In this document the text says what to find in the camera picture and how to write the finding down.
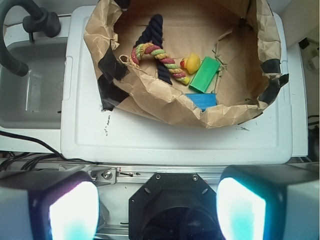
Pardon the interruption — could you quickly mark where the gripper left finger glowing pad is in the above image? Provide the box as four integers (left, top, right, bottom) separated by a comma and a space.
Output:
0, 170, 100, 240

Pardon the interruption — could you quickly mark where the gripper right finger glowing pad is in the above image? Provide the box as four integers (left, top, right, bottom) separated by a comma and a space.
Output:
216, 164, 320, 240

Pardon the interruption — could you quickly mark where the yellow rubber duck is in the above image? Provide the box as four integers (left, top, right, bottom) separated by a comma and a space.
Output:
180, 52, 201, 75

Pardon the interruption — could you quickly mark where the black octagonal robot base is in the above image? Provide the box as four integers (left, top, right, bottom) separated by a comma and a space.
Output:
128, 173, 224, 240

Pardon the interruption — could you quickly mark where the white plastic bin lid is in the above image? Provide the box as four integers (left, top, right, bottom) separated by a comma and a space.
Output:
60, 6, 293, 166

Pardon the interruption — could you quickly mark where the grey toy sink basin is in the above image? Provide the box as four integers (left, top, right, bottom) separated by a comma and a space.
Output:
0, 37, 67, 129

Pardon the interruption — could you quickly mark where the blue rectangular block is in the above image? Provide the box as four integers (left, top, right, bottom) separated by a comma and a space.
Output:
185, 93, 217, 112

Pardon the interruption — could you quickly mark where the green rectangular block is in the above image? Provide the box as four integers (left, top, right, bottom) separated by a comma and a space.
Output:
189, 56, 221, 94

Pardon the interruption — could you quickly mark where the crumpled brown paper bag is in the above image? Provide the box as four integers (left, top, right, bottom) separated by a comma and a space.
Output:
84, 0, 289, 129

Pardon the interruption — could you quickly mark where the dark grey toy faucet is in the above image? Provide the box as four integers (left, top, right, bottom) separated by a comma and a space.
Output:
0, 0, 61, 77

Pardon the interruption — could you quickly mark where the thin black cable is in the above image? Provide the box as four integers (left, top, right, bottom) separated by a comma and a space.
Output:
0, 130, 101, 166

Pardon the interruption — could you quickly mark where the multicolour braided rope toy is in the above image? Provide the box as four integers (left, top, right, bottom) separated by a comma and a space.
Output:
130, 42, 190, 86

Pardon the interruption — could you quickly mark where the navy blue rope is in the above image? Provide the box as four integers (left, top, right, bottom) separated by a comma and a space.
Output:
135, 14, 174, 85

